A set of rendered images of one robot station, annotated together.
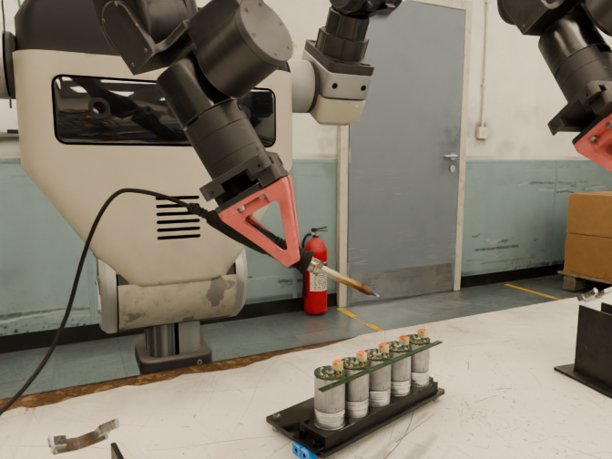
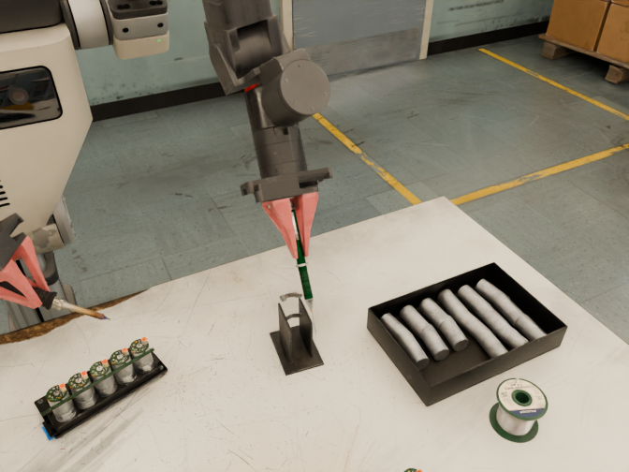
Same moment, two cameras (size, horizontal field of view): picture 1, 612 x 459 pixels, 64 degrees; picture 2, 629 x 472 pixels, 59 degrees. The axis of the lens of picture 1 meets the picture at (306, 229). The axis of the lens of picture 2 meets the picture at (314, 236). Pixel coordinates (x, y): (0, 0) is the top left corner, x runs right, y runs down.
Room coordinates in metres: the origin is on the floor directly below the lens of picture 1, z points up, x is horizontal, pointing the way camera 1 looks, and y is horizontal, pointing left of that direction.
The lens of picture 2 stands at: (-0.06, -0.33, 1.38)
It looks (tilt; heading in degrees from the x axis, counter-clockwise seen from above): 38 degrees down; 359
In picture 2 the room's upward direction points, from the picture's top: straight up
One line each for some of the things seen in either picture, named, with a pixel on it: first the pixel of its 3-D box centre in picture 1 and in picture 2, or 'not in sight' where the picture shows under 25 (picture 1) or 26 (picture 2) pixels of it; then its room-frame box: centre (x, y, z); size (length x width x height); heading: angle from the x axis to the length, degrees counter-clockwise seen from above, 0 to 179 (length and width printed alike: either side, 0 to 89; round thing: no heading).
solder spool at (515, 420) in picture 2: not in sight; (518, 409); (0.35, -0.59, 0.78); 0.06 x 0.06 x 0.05
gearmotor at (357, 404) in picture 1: (353, 391); (83, 392); (0.38, -0.04, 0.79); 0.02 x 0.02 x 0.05
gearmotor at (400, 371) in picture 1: (396, 372); (124, 368); (0.42, -0.08, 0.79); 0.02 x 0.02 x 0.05
